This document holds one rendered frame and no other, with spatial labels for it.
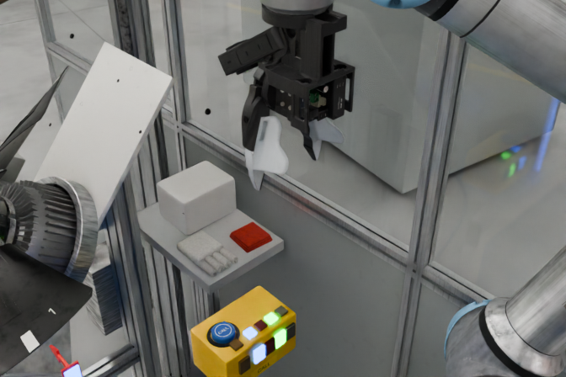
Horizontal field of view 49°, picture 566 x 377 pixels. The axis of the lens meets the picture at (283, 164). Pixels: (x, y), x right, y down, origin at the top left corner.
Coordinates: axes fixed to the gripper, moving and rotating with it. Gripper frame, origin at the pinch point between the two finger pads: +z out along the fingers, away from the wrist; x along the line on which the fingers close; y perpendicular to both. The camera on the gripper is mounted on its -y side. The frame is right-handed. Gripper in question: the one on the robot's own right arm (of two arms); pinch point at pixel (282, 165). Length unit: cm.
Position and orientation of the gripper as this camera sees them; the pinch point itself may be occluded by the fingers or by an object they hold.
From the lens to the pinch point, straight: 74.2
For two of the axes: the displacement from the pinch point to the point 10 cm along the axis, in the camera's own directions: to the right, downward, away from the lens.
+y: 6.9, 3.9, -6.1
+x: 7.3, -3.7, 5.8
